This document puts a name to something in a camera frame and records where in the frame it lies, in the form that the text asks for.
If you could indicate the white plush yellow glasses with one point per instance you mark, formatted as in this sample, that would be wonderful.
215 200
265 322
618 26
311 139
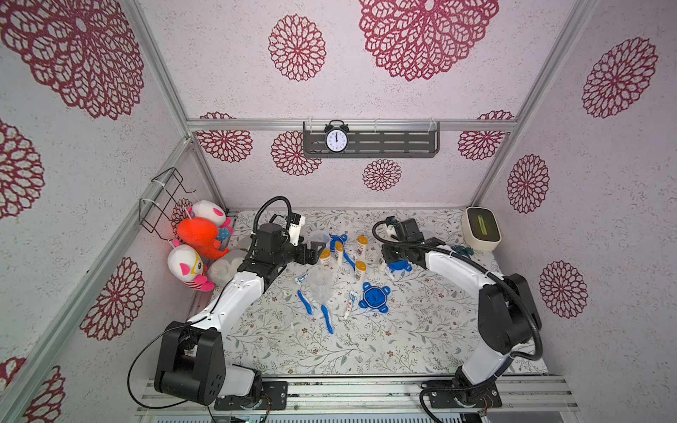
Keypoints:
187 265

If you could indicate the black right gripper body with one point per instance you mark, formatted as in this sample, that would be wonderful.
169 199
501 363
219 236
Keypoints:
394 254

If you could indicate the white pink plush top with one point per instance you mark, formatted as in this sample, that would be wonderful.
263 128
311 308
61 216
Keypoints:
208 210

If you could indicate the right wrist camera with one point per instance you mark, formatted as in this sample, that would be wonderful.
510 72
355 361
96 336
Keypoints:
390 223

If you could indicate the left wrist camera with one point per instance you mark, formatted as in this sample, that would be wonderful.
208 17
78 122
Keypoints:
294 225

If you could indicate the black alarm clock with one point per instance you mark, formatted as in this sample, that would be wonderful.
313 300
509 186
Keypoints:
336 136

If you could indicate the teal small object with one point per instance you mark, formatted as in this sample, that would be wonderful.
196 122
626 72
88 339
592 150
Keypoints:
463 251

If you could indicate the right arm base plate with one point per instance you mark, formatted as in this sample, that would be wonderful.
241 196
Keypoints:
448 394

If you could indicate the yellow cap bottle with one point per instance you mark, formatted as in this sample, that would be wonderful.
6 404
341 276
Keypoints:
360 270
339 252
325 258
362 246

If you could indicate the grey wall shelf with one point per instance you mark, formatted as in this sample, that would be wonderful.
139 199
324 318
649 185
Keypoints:
376 144

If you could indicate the small toothpaste tube front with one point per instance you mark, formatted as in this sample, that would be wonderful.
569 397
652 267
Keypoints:
350 304

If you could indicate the blue lid right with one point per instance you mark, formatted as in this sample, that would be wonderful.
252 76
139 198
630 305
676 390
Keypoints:
400 267

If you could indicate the red orange plush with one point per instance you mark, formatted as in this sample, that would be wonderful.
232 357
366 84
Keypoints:
201 234

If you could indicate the clear plastic container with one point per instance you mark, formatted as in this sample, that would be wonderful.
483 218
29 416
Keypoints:
223 270
319 237
320 284

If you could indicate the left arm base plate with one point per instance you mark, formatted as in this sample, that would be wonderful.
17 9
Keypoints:
264 396

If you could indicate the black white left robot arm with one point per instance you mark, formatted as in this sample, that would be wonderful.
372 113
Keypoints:
191 366

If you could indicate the blue lid front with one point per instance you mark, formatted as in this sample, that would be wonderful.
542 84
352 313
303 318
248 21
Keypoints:
375 297

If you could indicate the yellow cap bottle back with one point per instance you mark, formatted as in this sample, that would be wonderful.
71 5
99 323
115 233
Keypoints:
362 246

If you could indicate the cream box green window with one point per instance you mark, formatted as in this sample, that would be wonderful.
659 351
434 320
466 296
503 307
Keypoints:
480 229

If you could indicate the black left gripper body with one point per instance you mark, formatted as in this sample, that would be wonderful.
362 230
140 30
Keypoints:
290 254

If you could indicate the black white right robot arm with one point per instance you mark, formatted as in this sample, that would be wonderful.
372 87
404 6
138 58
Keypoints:
508 321

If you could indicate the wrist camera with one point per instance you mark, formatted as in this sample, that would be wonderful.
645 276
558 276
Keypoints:
390 223
294 225

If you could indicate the black wire basket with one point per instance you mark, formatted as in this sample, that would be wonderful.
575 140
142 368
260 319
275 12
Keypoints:
156 214

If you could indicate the blue toothbrush case back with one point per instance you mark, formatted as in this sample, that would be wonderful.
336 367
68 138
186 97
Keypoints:
349 260

